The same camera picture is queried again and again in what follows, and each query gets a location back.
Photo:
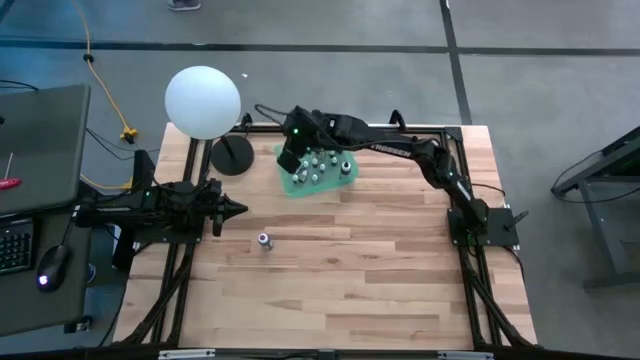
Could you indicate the large purple-capped colouring bottle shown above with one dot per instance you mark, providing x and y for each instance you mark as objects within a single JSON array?
[{"x": 265, "y": 240}]

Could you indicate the silver metal bracket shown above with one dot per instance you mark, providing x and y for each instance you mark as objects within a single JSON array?
[
  {"x": 187, "y": 354},
  {"x": 465, "y": 355}
]

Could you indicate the large black-capped colouring bottle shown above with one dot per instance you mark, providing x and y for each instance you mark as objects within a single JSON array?
[{"x": 345, "y": 167}]

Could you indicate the black aluminium table frame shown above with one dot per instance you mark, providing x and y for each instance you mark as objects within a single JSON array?
[{"x": 192, "y": 160}]

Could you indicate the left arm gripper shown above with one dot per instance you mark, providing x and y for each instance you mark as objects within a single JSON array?
[{"x": 210, "y": 199}]

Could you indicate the teal translucent plastic bin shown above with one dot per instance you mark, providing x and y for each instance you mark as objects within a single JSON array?
[{"x": 330, "y": 185}]

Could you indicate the white globe table lamp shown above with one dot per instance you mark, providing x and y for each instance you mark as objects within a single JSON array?
[{"x": 202, "y": 102}]

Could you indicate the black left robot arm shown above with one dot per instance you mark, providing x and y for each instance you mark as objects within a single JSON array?
[{"x": 125, "y": 207}]

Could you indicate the black controller box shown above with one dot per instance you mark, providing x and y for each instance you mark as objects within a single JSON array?
[{"x": 144, "y": 167}]

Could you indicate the black metal stand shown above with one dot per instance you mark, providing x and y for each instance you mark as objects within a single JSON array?
[{"x": 615, "y": 280}]

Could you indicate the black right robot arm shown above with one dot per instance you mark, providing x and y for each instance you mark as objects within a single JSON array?
[{"x": 395, "y": 145}]

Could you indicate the dark grey desk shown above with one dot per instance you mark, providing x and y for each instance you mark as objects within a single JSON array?
[{"x": 30, "y": 310}]

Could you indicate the person's shoe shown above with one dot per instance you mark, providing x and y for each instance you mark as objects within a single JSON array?
[{"x": 184, "y": 4}]

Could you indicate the backlit black keyboard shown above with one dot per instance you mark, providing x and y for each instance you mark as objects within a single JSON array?
[{"x": 15, "y": 250}]

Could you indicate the dark grey laptop lid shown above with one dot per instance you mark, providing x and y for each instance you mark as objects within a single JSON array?
[{"x": 45, "y": 145}]

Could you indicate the black computer mouse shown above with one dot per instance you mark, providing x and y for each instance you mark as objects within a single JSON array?
[{"x": 52, "y": 267}]

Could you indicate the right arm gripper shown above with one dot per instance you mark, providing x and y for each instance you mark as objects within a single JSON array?
[{"x": 302, "y": 130}]

